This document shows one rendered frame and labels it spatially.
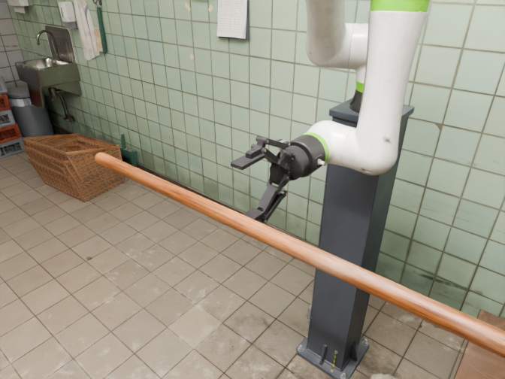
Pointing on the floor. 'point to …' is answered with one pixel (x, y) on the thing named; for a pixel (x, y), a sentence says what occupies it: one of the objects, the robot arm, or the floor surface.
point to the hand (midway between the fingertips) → (240, 195)
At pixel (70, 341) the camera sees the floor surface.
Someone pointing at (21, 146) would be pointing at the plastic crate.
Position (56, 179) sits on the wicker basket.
